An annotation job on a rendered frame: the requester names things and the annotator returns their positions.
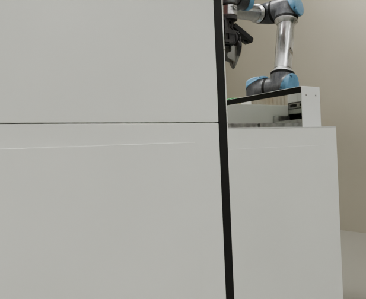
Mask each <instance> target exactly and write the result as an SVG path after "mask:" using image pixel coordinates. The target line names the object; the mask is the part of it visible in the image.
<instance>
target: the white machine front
mask: <svg viewBox="0 0 366 299"><path fill-rule="evenodd" d="M214 28H215V56H216V70H217V97H218V122H228V117H227V111H226V110H227V89H226V75H225V51H224V49H225V47H224V20H223V6H222V0H214Z"/></svg>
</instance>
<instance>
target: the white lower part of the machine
mask: <svg viewBox="0 0 366 299"><path fill-rule="evenodd" d="M233 263H234V255H233V228H232V213H231V186H230V159H229V144H228V123H227V122H217V123H66V124H0V299H235V283H234V264H233Z"/></svg>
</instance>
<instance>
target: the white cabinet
mask: <svg viewBox="0 0 366 299"><path fill-rule="evenodd" d="M228 144H229V159H230V186H231V213H232V228H233V255H234V263H233V264H234V283H235V299H343V285H342V257H341V242H340V214H339V186H338V158H337V143H336V128H272V129H228Z"/></svg>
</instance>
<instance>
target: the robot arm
mask: <svg viewBox="0 0 366 299"><path fill-rule="evenodd" d="M222 6H223V20H224V46H225V61H226V62H229V64H230V66H231V68H232V69H234V68H235V66H236V64H237V62H238V59H239V56H240V53H241V47H242V43H243V44H245V45H247V44H249V43H252V42H253V37H252V36H251V35H249V34H248V33H247V32H246V31H244V30H243V29H242V28H241V27H240V26H239V25H238V24H236V23H235V24H234V22H236V21H237V19H239V20H249V21H251V22H253V23H256V24H276V25H277V32H276V48H275V63H274V69H273V70H272V71H271V72H270V78H268V77H267V76H259V77H254V78H251V79H249V80H247V82H246V96H252V95H256V94H262V93H268V92H269V91H273V90H278V89H287V88H293V87H299V81H298V77H297V76H296V75H295V72H294V71H293V70H292V57H293V47H294V29H295V25H296V24H297V23H298V17H300V16H302V15H303V13H304V7H303V3H302V1H301V0H272V1H268V2H265V3H263V4H254V0H222ZM241 42H242V43H241Z"/></svg>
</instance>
